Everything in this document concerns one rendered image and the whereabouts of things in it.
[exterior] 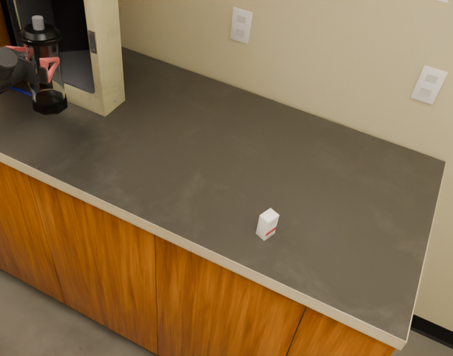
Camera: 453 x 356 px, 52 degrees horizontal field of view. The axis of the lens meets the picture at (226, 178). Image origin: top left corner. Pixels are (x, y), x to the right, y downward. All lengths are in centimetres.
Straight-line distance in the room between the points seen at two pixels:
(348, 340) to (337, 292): 16
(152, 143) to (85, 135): 21
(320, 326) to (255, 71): 90
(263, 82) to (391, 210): 65
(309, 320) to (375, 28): 86
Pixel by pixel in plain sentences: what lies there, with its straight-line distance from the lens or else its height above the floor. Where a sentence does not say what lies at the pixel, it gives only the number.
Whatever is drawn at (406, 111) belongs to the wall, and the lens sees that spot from 162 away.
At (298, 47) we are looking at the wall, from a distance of 161.
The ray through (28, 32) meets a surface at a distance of 136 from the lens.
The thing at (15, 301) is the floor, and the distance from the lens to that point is 230.
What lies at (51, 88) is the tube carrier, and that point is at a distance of 142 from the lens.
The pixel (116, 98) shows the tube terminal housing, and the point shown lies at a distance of 159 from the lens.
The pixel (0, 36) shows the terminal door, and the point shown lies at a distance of 160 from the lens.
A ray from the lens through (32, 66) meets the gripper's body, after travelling 132.
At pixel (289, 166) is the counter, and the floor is 94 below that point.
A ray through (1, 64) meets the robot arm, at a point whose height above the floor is 127.
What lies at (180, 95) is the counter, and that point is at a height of 94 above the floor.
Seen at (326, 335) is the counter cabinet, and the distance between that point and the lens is 131.
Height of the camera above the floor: 189
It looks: 44 degrees down
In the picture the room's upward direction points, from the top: 7 degrees clockwise
